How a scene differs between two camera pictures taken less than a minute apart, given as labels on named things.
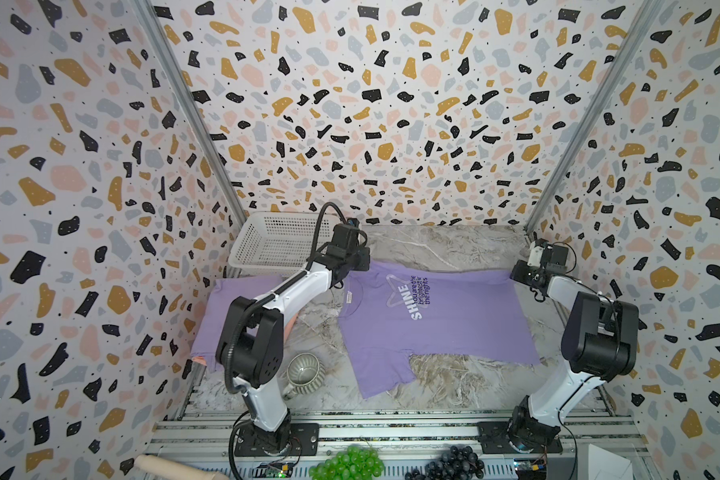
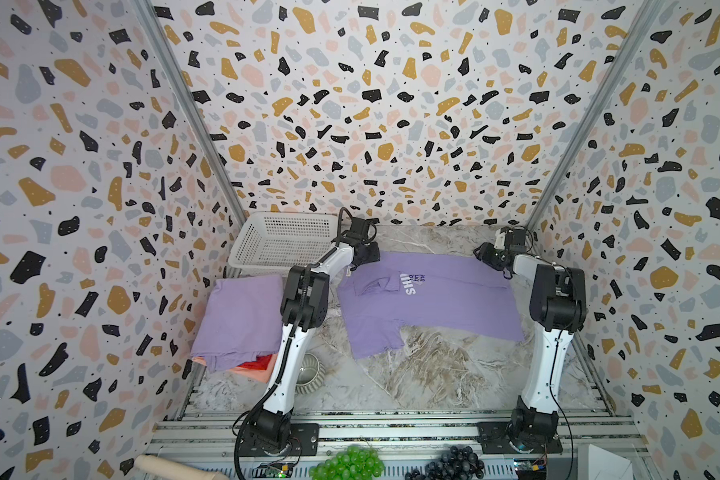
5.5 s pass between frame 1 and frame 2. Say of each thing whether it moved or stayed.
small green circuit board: stayed
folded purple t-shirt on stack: stayed
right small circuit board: stayed
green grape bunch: stayed
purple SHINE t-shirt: moved
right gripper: moved
